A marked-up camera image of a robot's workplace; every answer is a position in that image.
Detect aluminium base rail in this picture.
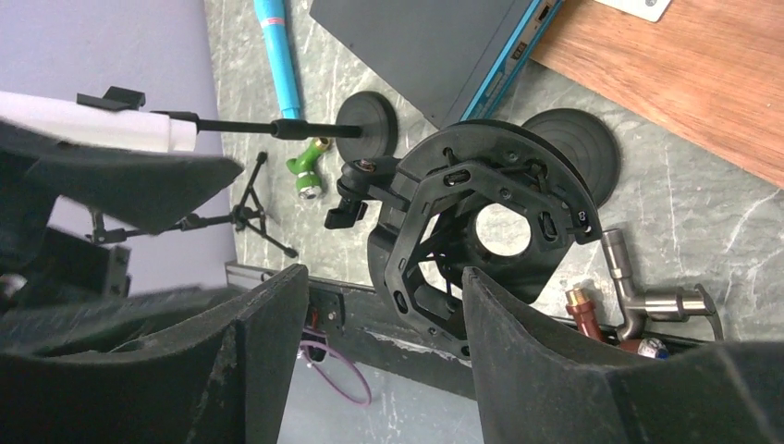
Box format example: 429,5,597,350
225,262,724,402

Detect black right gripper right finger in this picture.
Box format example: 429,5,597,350
462,267,783,443

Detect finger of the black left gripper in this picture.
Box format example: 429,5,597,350
1,123,242,270

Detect silver pipe fitting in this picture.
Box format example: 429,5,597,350
601,228,725,340

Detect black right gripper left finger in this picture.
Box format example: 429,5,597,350
1,265,309,443

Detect short black clip stand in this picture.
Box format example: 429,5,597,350
75,86,398,162

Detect wooden board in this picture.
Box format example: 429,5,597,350
533,1,783,185

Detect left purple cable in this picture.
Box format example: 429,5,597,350
298,327,373,408

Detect green pipe fitting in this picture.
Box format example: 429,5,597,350
286,137,332,200

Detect dark blue-edged electronics box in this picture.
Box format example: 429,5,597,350
310,0,562,129

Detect copper pipe fitting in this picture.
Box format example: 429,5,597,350
565,288,669,359

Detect black tripod shock mount stand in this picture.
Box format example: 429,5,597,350
85,152,299,258

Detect blue toy microphone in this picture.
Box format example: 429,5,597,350
253,0,301,119

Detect white microphone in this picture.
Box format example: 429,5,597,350
1,92,197,153

